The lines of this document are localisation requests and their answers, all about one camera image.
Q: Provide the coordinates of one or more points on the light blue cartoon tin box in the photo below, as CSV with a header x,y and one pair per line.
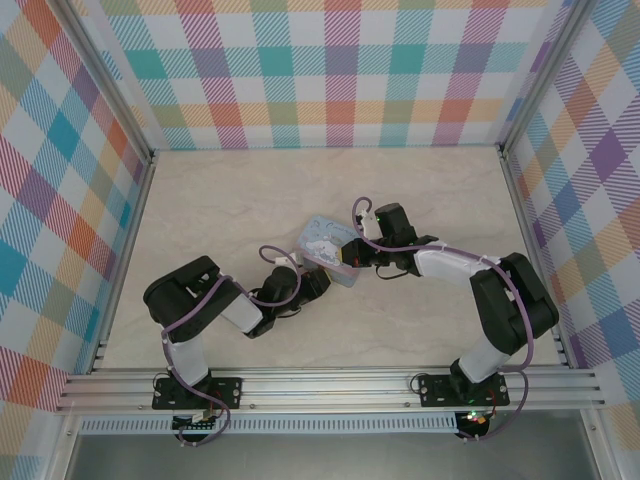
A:
x,y
320,237

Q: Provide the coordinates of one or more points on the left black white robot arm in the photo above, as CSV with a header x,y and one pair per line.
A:
x,y
185,295

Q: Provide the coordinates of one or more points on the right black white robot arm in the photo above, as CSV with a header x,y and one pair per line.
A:
x,y
515,300

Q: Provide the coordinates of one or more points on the grey metal shelf panel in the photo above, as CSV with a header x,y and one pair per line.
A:
x,y
325,457

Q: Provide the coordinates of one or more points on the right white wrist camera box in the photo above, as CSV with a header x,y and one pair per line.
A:
x,y
366,225

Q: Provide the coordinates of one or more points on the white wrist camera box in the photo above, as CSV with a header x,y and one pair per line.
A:
x,y
292,260
366,225

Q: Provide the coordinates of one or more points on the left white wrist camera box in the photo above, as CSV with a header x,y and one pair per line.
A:
x,y
292,260

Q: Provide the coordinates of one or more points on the wide aluminium base rail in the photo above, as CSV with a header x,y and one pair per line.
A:
x,y
325,390

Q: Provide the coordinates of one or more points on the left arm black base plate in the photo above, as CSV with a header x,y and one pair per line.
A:
x,y
225,392

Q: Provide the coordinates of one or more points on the aluminium side rail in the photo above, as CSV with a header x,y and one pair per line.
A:
x,y
525,220
132,240

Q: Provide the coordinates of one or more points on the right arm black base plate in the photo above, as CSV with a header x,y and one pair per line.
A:
x,y
437,390

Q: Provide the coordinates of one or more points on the aluminium corner post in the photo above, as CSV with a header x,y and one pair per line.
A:
x,y
107,80
542,80

